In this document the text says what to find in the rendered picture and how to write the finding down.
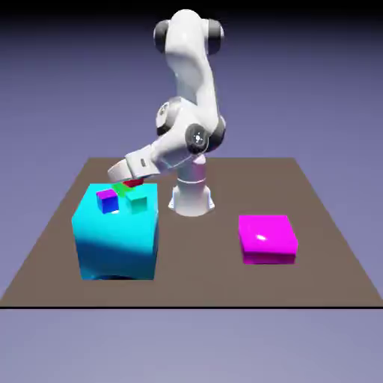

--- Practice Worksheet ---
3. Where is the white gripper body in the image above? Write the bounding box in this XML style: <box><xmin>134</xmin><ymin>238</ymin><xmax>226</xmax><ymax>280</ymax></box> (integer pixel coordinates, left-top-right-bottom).
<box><xmin>107</xmin><ymin>159</ymin><xmax>133</xmax><ymax>183</ymax></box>

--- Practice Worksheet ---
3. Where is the small green cube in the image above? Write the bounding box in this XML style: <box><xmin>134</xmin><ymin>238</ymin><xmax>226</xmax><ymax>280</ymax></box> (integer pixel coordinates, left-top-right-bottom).
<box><xmin>111</xmin><ymin>181</ymin><xmax>136</xmax><ymax>198</ymax></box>

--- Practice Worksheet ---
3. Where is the small blue cube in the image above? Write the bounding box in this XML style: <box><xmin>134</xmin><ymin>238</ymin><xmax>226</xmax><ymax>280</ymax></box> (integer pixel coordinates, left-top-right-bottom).
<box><xmin>96</xmin><ymin>189</ymin><xmax>120</xmax><ymax>215</ymax></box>

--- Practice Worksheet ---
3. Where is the small teal cube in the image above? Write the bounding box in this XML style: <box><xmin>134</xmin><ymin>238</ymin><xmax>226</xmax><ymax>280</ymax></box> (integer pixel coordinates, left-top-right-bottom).
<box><xmin>125</xmin><ymin>191</ymin><xmax>148</xmax><ymax>215</ymax></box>

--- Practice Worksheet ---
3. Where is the large cyan box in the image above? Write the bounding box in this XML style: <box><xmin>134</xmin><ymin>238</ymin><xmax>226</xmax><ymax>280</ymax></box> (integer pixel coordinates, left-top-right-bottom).
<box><xmin>71</xmin><ymin>182</ymin><xmax>159</xmax><ymax>281</ymax></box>

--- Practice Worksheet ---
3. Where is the large magenta box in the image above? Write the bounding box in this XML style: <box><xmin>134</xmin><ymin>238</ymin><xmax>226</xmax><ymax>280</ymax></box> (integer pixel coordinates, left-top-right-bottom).
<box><xmin>238</xmin><ymin>214</ymin><xmax>298</xmax><ymax>266</ymax></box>

